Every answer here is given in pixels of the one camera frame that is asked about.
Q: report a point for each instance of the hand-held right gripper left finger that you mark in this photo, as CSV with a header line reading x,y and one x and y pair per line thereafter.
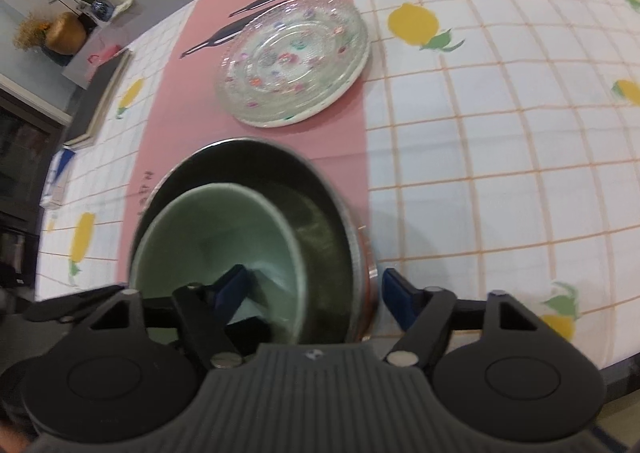
x,y
232,290

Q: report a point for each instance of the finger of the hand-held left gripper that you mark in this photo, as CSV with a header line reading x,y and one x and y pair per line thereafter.
x,y
70,305

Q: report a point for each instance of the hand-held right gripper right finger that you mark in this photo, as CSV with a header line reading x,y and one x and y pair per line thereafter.
x,y
400,300

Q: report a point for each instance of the orange steel bowl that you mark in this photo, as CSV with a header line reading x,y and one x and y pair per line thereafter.
x,y
370,274

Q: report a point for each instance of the green ceramic bowl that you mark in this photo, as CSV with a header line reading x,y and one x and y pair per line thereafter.
x,y
200,223

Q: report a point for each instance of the clear glass flower plate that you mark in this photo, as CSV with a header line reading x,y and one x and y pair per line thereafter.
x,y
290,63

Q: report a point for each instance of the blue and white packet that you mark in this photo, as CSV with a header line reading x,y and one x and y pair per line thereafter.
x,y
57,178

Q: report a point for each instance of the dark glass cabinet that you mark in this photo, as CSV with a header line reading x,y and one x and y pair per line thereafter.
x,y
25,158

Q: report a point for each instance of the pink placemat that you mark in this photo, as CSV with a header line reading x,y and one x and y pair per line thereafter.
x,y
200,98

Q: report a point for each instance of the black notebook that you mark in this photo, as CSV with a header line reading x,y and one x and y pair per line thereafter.
x,y
100,98

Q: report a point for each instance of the pink storage box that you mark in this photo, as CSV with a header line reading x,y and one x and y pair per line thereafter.
x,y
106,54

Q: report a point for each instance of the gold vase with dried flowers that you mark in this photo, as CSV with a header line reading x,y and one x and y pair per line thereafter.
x,y
67,33

